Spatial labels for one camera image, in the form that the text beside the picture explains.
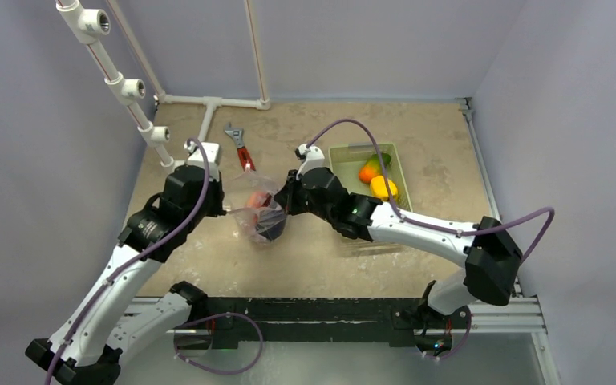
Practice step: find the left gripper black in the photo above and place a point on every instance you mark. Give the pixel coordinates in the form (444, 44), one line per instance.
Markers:
(216, 187)

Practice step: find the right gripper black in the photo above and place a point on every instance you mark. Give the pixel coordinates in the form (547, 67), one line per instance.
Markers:
(291, 192)

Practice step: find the orange green mango toy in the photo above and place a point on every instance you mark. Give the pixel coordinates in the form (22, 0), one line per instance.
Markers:
(373, 168)

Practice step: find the purple eggplant toy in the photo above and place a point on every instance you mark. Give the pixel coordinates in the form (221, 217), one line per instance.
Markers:
(270, 231)

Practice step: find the orange pumpkin toy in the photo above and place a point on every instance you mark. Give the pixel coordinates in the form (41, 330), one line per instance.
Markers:
(259, 201)

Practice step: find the clear zip top bag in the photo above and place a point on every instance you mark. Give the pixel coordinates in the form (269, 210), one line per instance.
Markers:
(238, 192)

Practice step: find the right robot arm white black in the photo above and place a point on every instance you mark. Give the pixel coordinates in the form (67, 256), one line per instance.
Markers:
(488, 258)

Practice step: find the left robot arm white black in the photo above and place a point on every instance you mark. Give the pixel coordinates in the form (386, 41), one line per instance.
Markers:
(87, 348)

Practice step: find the yellow lemon toy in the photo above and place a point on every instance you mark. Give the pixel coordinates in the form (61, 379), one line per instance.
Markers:
(383, 189)

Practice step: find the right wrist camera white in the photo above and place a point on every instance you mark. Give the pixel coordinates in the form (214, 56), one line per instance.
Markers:
(311, 157)

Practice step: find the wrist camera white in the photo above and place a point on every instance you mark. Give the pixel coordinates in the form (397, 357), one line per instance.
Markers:
(311, 157)
(204, 153)

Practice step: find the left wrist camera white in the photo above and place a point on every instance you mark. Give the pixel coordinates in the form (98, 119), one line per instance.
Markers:
(204, 153)

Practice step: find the red handled adjustable wrench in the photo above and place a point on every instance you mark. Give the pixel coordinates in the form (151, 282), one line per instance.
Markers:
(237, 135)

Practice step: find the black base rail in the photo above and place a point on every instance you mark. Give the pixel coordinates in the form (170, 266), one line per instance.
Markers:
(397, 322)

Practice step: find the white pvc pipe frame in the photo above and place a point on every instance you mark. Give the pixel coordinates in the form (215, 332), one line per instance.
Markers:
(90, 25)

